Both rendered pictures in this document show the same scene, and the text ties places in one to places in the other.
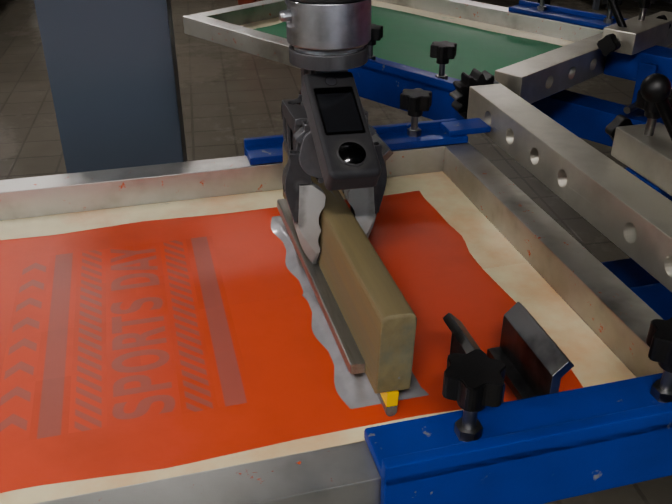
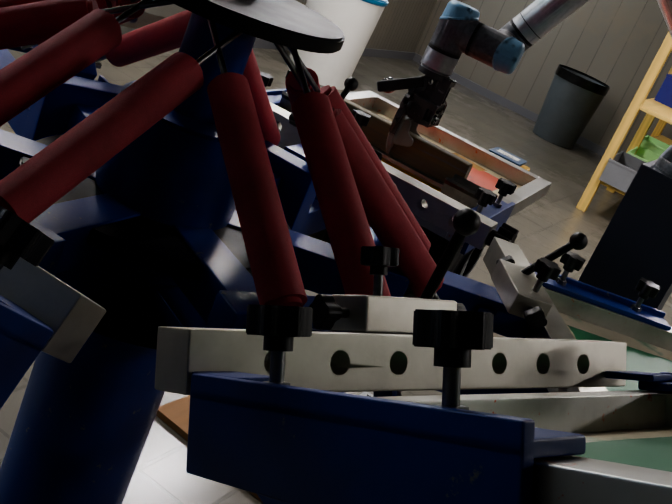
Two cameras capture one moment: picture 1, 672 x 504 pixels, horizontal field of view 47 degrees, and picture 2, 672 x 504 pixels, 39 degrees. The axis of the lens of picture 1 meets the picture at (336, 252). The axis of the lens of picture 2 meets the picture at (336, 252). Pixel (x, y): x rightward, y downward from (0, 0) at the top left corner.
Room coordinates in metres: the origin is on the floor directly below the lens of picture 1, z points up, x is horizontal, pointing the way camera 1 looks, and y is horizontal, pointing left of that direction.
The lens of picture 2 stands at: (1.79, -1.81, 1.51)
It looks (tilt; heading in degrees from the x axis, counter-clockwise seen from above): 20 degrees down; 122
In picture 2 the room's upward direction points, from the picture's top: 23 degrees clockwise
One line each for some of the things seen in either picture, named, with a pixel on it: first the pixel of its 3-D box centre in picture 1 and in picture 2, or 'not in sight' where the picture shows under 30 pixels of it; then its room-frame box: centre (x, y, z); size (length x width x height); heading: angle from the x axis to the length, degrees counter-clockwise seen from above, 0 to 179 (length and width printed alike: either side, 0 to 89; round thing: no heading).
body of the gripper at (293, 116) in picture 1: (327, 108); (426, 96); (0.69, 0.01, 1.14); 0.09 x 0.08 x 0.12; 15
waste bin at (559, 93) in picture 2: not in sight; (568, 108); (-1.94, 6.86, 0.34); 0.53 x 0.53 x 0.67
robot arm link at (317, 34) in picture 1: (325, 23); (439, 61); (0.69, 0.01, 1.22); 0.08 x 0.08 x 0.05
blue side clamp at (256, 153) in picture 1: (357, 158); (481, 222); (0.97, -0.03, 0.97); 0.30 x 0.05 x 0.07; 105
